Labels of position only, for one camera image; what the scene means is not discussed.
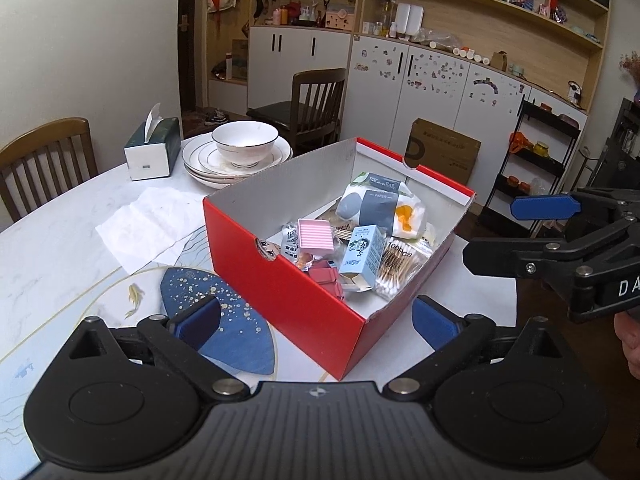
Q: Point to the bag of cotton swabs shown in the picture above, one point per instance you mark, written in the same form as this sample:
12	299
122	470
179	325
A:
400	270

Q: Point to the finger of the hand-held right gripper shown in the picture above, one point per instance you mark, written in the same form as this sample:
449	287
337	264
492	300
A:
500	257
545	207

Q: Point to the grey white tissue pack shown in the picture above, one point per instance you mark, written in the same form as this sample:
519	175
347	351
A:
380	202

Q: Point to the brown cardboard carton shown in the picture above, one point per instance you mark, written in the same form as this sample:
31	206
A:
445	152

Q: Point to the brown wooden chair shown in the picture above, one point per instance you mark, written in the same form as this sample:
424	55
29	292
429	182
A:
45	160

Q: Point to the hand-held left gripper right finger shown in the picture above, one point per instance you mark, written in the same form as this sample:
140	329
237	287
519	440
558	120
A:
434	322

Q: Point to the black storage rack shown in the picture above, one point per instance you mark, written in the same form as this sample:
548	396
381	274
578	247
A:
540	170

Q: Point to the cartoon face packet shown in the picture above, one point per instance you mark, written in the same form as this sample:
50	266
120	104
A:
267	250

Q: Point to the white double-door cabinet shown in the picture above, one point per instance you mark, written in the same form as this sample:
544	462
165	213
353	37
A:
295	65

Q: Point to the wooden wall shelf unit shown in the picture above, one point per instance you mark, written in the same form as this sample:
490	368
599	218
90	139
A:
480	10

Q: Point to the person's right hand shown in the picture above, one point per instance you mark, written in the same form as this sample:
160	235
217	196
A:
631	340

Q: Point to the dark wooden chair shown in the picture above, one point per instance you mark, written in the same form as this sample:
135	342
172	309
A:
310	105

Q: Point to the pink binder clip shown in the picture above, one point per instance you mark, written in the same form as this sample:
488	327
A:
327	280

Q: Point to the white sticker-covered cabinet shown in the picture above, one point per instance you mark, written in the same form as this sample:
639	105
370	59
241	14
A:
440	90

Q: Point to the pink striped box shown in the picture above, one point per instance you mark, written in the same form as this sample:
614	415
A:
316	236

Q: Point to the dark wooden door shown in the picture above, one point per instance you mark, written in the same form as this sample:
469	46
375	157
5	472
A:
189	35

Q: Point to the small light blue box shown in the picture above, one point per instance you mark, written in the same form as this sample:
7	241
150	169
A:
361	255

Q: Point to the brown snack packet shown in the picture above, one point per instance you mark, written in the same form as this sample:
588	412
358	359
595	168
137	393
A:
339	224

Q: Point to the white paper napkin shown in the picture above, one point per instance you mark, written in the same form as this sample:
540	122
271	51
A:
145	225

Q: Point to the red cardboard box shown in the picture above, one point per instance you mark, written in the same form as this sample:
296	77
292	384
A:
280	300

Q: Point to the pair of sneakers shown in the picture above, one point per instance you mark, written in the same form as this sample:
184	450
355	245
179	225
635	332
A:
216	117

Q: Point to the green white tissue box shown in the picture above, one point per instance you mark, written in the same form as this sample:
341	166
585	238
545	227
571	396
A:
152	152

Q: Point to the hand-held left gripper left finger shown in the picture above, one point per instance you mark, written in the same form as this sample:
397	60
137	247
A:
200	321

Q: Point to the white bowl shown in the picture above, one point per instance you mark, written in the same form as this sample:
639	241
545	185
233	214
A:
245	145

